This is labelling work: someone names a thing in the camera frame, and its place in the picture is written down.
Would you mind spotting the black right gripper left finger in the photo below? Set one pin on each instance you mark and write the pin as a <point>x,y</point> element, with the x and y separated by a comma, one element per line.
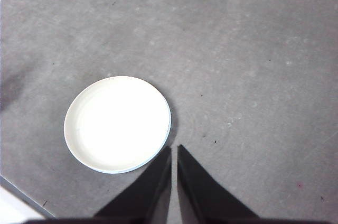
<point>150,195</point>

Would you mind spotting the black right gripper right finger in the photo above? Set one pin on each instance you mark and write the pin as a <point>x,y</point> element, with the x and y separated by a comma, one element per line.
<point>200,197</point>

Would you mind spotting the white round plate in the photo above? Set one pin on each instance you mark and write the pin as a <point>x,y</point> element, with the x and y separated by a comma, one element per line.
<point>116,123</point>

